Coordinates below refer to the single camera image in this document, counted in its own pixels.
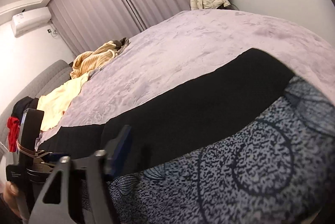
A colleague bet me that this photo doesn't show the black pants with patterned trim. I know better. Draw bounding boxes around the black pants with patterned trim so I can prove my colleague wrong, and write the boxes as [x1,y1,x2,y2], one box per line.
[40,48,334,223]

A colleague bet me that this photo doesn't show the person's left hand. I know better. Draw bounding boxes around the person's left hand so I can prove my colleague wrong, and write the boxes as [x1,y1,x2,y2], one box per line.
[3,182,22,219]

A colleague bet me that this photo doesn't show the red garment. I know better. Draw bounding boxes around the red garment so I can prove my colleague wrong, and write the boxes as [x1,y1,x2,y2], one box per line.
[7,116,20,152]

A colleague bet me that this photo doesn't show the black garment near headboard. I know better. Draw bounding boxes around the black garment near headboard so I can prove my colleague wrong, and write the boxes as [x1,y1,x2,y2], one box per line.
[11,97,39,121]

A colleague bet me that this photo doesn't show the pale yellow garment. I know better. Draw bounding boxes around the pale yellow garment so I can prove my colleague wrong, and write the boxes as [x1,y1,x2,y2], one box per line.
[37,72,89,132]

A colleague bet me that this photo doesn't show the grey padded headboard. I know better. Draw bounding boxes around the grey padded headboard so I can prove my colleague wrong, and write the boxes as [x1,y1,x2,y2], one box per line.
[0,60,72,156]

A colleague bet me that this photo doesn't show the yellow striped garment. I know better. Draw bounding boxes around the yellow striped garment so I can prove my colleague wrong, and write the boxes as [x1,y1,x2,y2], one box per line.
[70,38,129,79]

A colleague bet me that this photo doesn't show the lavender plush bed blanket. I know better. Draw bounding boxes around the lavender plush bed blanket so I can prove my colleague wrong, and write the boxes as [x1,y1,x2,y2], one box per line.
[37,10,334,158]

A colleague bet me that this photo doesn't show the white air conditioner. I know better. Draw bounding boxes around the white air conditioner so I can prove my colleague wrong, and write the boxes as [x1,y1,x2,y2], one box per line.
[11,7,52,38]

